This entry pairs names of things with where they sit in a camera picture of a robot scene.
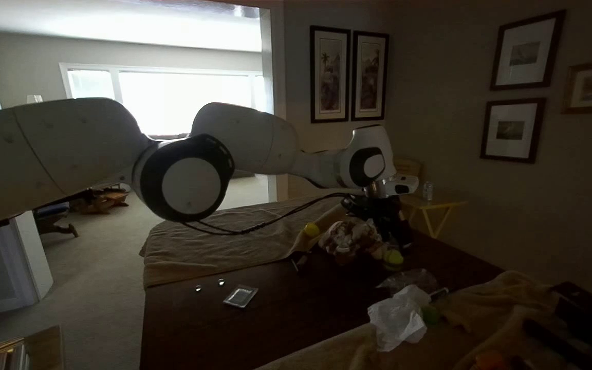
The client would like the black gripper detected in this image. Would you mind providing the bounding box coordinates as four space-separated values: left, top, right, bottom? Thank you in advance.
360 192 415 266

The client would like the clear plastic cup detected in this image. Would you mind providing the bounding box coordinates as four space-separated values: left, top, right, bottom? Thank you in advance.
380 241 409 272

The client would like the yellow-green tennis ball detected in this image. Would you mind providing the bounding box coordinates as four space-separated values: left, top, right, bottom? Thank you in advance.
383 248 407 272

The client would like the printed chip bag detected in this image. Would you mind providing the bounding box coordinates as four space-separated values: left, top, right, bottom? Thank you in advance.
319 215 387 266

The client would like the clear plastic bag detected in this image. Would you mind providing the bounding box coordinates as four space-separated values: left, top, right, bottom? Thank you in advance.
376 266 441 294

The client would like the yellow folding stool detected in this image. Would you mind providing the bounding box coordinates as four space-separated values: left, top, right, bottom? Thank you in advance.
405 196 466 241

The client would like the white crumpled tissue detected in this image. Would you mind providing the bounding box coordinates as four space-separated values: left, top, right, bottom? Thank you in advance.
365 283 434 354

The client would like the yellow box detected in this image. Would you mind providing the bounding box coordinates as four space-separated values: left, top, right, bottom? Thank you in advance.
394 159 427 181

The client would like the yellow capped bottle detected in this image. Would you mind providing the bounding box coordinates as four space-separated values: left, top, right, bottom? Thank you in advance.
283 219 323 261

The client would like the orange toy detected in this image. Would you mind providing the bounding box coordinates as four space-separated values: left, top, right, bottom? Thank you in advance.
471 347 517 370

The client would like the white card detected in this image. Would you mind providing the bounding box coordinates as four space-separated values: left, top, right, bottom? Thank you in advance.
222 283 261 311

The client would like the small matted framed picture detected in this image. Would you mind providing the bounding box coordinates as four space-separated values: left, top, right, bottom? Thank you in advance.
478 96 547 167

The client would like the tall framed picture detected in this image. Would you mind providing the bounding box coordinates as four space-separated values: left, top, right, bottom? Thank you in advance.
309 24 351 126
350 28 390 124

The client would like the large matted framed picture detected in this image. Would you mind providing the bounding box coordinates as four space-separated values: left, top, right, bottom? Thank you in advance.
488 9 568 93

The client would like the bright window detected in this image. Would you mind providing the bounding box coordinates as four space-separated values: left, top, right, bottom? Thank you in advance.
57 62 276 140

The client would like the brown cloth pile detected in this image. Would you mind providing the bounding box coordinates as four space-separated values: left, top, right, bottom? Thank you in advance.
76 187 132 215

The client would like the dark small bench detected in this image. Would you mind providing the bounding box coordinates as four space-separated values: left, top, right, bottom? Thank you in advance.
35 201 80 241

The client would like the white cabinet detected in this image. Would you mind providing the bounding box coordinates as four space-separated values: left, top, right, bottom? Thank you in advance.
0 208 55 321

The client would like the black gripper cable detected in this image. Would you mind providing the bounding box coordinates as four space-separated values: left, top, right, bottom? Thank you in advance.
179 190 357 238

